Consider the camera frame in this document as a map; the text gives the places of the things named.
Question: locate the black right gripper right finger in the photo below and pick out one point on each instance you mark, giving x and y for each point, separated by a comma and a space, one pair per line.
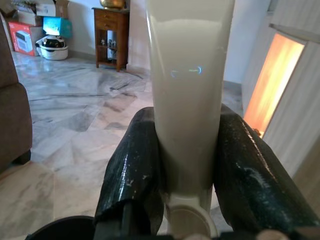
252, 170

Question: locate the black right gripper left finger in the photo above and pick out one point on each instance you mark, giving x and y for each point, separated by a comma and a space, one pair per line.
130, 170

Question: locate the beige plastic dustpan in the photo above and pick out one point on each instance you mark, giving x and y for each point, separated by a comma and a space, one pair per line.
187, 100

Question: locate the white cabinet with lit opening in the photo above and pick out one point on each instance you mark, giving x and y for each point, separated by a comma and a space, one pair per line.
287, 75

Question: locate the brown wooden side cabinet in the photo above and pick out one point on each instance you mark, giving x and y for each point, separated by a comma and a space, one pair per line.
111, 37

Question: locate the brown sofa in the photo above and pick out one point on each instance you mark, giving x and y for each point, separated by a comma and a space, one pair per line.
12, 105

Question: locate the white round appliance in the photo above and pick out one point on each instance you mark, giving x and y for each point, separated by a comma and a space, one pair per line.
52, 47

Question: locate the teal cardboard box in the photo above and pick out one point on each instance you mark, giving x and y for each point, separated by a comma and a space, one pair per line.
57, 26

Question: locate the brass bowl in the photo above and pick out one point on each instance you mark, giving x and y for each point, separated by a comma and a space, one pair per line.
112, 3

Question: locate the red appliance box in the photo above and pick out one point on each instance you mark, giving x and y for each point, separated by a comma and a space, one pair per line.
22, 38

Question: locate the white printed cardboard box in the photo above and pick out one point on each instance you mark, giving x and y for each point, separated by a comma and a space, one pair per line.
47, 7

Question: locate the brown cardboard box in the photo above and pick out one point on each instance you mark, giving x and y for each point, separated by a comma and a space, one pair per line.
27, 18

